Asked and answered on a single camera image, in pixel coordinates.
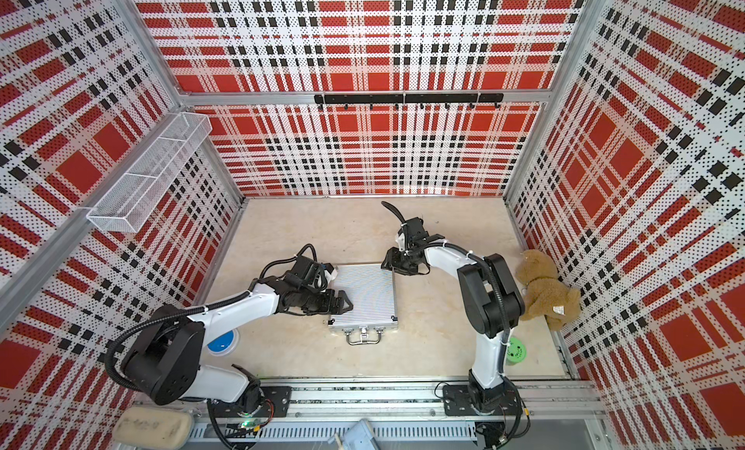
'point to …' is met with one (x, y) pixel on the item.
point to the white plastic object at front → (359, 437)
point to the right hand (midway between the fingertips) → (390, 267)
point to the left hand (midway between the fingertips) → (344, 307)
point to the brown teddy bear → (546, 296)
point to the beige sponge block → (151, 428)
